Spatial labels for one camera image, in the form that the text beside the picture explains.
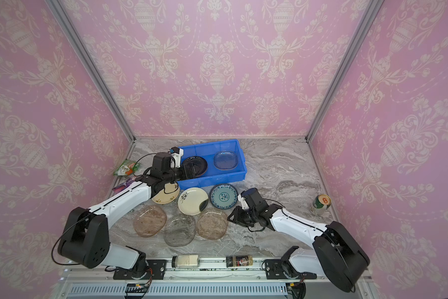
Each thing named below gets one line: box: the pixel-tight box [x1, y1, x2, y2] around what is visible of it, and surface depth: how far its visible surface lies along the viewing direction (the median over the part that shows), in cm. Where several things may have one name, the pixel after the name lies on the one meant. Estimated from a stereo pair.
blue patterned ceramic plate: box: [209, 183, 239, 210], surface depth 97 cm
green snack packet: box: [113, 158, 140, 177], surface depth 106 cm
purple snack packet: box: [112, 176, 137, 194], surface depth 99 cm
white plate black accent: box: [177, 187, 210, 217], surface depth 95 cm
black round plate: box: [182, 155, 208, 179], surface depth 79 cm
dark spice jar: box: [225, 255, 254, 268], surface depth 75 cm
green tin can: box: [312, 193, 332, 216], surface depth 83 cm
